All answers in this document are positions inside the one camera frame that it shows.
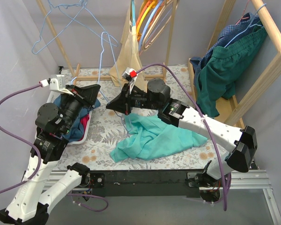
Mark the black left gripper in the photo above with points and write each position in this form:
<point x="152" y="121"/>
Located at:
<point x="80" y="95"/>

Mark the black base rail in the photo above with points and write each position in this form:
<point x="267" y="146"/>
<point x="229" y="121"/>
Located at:
<point x="192" y="183"/>

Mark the beige garment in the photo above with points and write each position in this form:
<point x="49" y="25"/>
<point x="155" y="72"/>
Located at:
<point x="129" y="53"/>

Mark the magenta t shirt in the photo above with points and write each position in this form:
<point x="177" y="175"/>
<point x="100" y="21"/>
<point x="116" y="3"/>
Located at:
<point x="83" y="123"/>

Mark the blue checkered shorts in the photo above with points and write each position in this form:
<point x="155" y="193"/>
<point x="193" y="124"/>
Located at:
<point x="227" y="36"/>

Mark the floral table cloth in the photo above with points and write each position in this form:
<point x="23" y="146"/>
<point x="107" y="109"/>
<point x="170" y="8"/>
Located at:
<point x="106" y="130"/>

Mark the navy blue t shirt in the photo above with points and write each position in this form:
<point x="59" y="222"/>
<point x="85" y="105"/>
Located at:
<point x="78" y="129"/>

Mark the beige plastic hanger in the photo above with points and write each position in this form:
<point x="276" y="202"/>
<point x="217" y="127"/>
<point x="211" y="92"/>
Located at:
<point x="156" y="23"/>

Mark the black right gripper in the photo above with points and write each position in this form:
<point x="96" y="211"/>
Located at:
<point x="126" y="99"/>

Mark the wooden clothes rack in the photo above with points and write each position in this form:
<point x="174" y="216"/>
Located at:
<point x="98" y="77"/>
<point x="265" y="69"/>

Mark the white plastic laundry basket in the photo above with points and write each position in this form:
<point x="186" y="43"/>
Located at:
<point x="84" y="136"/>

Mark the teal green shirt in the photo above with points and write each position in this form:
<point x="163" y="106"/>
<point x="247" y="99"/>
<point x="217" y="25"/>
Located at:
<point x="150" y="138"/>

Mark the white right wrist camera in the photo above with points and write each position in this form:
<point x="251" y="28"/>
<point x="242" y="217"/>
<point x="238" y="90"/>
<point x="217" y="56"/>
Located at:
<point x="130" y="76"/>

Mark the right wooden clothes rack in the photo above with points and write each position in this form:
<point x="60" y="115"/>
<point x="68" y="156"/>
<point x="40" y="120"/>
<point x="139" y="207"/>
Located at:
<point x="265" y="69"/>

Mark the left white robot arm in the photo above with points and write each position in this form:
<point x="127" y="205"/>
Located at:
<point x="30" y="205"/>

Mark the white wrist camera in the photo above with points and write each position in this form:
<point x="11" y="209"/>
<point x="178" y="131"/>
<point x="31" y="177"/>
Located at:
<point x="130" y="76"/>
<point x="56" y="84"/>

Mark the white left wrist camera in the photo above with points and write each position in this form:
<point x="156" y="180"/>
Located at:
<point x="56" y="84"/>

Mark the dark green shorts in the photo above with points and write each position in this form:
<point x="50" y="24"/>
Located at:
<point x="217" y="77"/>

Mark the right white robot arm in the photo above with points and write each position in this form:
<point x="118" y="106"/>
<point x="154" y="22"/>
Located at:
<point x="240" y="144"/>

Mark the orange plastic hangers bunch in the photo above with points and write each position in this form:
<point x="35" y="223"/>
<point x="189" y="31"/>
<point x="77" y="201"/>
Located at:
<point x="146" y="9"/>

